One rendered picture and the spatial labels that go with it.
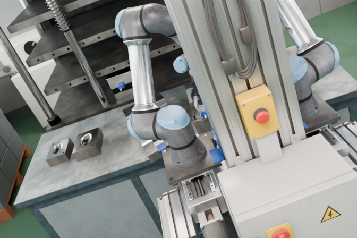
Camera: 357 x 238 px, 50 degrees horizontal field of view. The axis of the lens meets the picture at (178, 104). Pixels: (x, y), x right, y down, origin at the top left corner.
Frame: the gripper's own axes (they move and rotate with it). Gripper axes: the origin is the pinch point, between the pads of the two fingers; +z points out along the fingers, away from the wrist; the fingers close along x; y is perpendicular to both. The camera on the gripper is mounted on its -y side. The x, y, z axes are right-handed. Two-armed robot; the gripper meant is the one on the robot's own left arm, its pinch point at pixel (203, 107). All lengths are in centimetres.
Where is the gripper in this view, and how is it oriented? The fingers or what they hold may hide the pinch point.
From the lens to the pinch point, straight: 205.6
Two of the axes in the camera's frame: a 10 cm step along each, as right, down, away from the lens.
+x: 9.8, -2.1, -0.4
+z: 2.1, 9.0, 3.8
